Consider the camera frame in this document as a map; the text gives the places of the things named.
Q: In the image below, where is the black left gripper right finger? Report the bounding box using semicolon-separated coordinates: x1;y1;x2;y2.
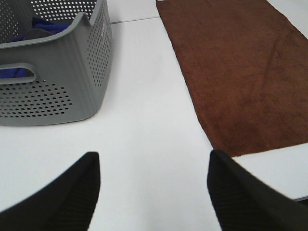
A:
207;150;308;231

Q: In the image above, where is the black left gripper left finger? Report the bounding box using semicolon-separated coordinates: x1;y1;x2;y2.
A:
0;152;100;231

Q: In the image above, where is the brown towel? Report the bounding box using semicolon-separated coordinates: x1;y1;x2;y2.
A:
156;0;308;156

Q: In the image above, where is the grey perforated laundry basket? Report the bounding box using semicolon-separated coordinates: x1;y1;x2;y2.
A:
0;0;113;126

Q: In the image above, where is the grey cloth in basket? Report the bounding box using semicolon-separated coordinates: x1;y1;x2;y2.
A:
23;28;53;40

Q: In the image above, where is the blue cloth in basket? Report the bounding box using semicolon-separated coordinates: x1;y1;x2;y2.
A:
0;17;69;79

